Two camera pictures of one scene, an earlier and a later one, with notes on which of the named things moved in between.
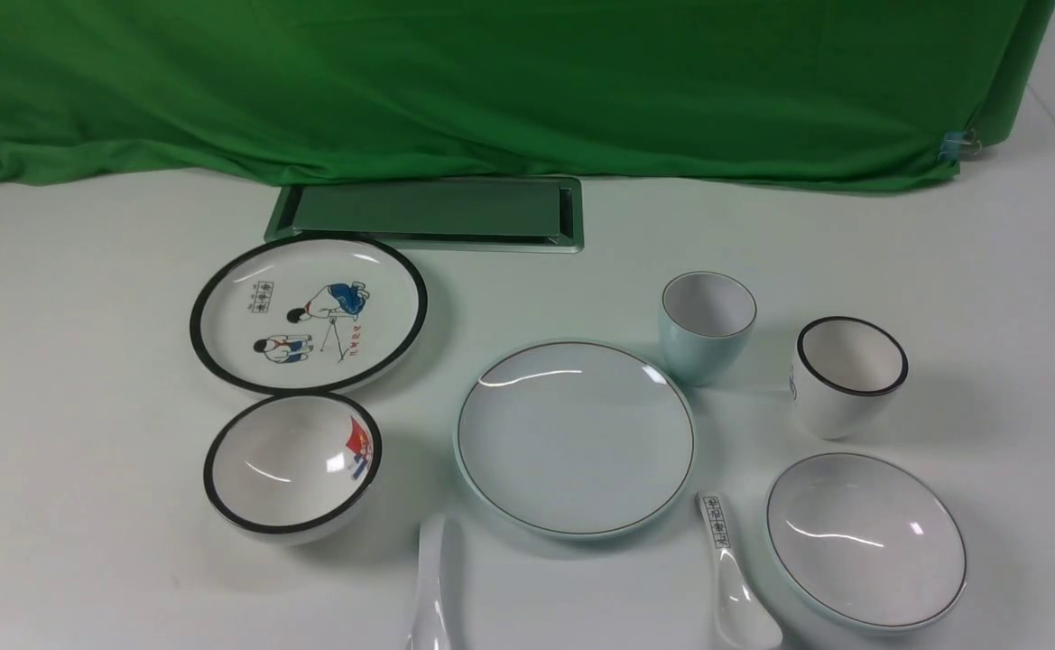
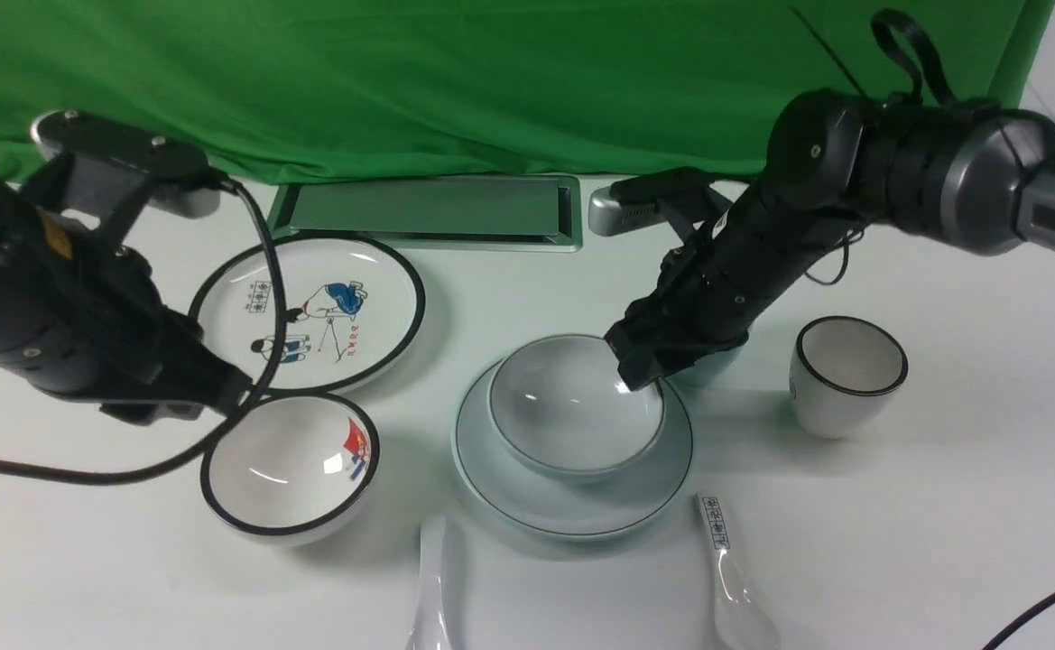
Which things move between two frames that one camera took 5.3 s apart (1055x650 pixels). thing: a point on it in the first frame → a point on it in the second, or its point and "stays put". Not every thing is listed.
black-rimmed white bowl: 284,468 stays put
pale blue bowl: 863,543 → 561,413
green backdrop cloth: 830,94 stays put
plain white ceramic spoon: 430,628 stays put
